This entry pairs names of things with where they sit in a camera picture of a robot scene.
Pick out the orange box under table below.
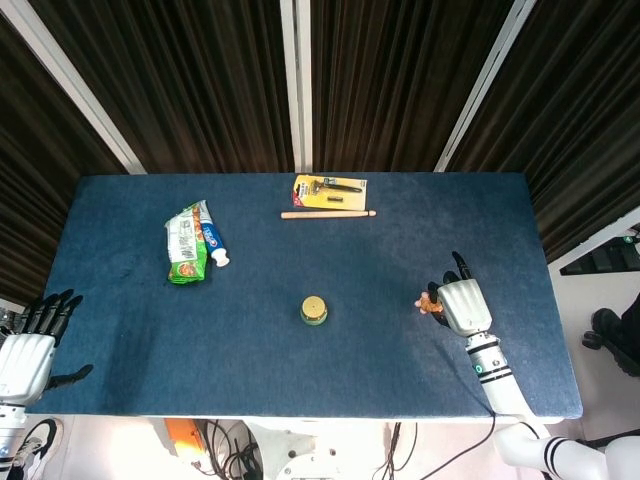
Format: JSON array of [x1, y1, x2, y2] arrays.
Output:
[[163, 418, 207, 460]]

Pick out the wooden stick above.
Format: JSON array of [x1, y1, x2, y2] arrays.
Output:
[[280, 209, 378, 221]]

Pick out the blue white toothpaste tube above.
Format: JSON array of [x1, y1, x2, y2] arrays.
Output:
[[195, 199, 232, 268]]

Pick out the razor on yellow card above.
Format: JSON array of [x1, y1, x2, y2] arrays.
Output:
[[291, 173, 369, 210]]

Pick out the white sneaker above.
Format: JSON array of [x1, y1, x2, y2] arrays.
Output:
[[12, 418, 65, 469]]

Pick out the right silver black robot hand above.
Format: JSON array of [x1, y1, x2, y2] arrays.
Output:
[[426, 251, 494, 337]]

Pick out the dark brown pleated curtain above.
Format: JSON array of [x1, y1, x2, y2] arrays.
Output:
[[0, 0, 640, 306]]

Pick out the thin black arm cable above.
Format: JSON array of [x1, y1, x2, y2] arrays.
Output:
[[429, 412, 499, 480]]

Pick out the black office chair base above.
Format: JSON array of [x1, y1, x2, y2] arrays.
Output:
[[581, 292, 640, 379]]

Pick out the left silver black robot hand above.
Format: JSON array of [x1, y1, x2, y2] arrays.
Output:
[[0, 288, 95, 405]]

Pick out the black cable bundle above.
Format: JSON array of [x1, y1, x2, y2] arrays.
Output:
[[192, 419, 264, 480]]

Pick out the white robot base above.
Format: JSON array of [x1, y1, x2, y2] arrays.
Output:
[[242, 419, 417, 480]]

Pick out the green snack bag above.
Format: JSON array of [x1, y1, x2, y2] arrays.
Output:
[[164, 202, 210, 287]]

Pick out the black electronic device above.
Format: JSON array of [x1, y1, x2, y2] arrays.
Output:
[[559, 227, 640, 276]]

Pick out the small orange toy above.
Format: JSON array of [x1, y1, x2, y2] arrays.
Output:
[[414, 291, 444, 316]]

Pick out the white frame post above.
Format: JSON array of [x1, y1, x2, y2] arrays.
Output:
[[279, 0, 314, 174], [0, 0, 147, 175], [432, 0, 539, 174]]

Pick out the blue table cloth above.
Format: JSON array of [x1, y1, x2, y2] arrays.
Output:
[[24, 172, 584, 421]]

